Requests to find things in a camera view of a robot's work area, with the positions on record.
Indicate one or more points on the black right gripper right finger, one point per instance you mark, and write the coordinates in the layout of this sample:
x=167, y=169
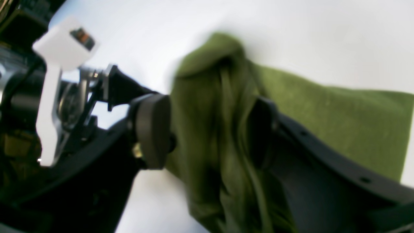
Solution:
x=325, y=191

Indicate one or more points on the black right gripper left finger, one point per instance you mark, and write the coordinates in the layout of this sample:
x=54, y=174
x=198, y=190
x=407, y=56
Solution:
x=87, y=192

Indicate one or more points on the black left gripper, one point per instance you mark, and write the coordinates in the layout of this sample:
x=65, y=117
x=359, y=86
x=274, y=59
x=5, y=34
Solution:
x=20, y=99

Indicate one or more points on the green T-shirt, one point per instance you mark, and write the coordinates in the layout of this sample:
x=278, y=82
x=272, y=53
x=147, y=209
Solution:
x=212, y=97

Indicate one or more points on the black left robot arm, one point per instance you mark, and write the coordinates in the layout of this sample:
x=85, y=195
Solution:
x=22, y=23

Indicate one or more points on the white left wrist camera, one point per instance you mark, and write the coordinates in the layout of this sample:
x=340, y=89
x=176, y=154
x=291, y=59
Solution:
x=64, y=47

